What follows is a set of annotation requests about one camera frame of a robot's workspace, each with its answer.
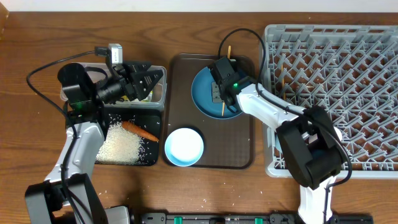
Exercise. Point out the brown serving tray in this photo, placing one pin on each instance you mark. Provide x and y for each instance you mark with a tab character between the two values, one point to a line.
229	143

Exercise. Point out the wooden chopstick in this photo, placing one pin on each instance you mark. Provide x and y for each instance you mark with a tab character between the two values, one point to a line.
228	56
283	82

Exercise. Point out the dark blue plate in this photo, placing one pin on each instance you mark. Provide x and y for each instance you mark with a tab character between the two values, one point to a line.
201	96

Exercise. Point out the black plastic tray bin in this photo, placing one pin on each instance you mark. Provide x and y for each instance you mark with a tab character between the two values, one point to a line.
147	119

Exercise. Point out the light blue bowl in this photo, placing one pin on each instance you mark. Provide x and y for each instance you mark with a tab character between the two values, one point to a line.
184	147

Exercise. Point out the yellow green snack wrapper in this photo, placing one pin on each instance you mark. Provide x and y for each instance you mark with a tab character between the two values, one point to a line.
147	99

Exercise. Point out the light blue cup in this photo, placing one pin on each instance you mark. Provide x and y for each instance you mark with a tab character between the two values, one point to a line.
277	144

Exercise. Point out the clear plastic bin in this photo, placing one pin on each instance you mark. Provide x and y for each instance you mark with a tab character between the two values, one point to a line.
159	91

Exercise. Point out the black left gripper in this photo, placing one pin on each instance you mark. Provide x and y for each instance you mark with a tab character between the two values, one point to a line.
135	80

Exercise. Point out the orange carrot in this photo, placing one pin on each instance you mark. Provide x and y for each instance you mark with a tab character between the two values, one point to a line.
131	127

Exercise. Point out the pink cup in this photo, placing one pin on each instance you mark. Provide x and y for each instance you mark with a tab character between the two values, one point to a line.
338	133

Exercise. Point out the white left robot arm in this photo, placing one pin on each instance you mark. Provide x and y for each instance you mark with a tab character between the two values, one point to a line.
88	89

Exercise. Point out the pile of white rice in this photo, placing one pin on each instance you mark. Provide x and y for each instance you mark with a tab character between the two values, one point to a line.
121	147

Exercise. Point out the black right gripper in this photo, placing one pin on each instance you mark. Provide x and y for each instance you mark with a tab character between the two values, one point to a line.
216	94

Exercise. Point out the grey dishwasher rack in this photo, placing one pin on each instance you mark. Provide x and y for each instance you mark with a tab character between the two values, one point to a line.
351	72

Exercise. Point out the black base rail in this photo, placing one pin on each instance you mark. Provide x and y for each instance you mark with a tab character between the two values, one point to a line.
162	218

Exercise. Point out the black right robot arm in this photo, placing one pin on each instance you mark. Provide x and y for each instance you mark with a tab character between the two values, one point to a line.
310	144

